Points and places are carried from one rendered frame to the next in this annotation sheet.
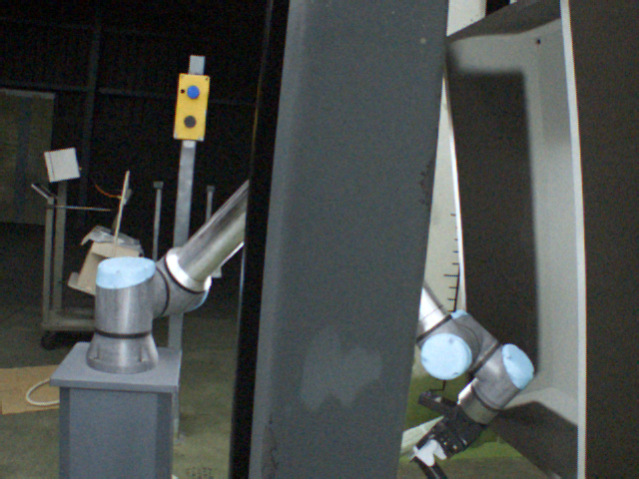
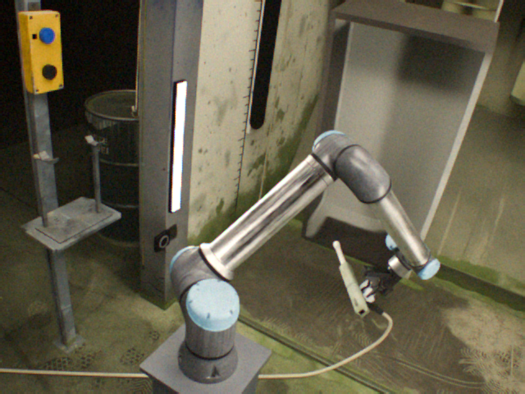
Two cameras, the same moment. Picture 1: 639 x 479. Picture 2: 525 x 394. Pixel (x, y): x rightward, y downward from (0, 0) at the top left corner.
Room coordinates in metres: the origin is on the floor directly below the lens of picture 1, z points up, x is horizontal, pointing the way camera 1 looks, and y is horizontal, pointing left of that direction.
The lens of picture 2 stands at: (0.76, 1.16, 1.76)
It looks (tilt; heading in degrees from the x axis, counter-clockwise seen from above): 29 degrees down; 308
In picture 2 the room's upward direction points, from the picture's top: 9 degrees clockwise
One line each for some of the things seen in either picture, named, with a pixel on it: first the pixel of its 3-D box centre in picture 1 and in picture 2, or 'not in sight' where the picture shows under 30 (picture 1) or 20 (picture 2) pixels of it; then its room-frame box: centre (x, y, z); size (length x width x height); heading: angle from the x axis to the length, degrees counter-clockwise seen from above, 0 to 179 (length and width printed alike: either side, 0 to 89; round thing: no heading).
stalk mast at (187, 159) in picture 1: (180, 253); (47, 201); (2.27, 0.58, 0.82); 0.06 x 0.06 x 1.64; 12
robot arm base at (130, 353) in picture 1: (123, 343); (208, 348); (1.38, 0.49, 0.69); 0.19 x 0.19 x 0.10
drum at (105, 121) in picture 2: not in sight; (132, 167); (2.97, -0.30, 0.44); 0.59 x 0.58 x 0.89; 172
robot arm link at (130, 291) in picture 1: (127, 292); (211, 315); (1.39, 0.49, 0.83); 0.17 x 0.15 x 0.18; 154
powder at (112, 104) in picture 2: not in sight; (131, 106); (2.98, -0.30, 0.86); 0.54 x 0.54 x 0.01
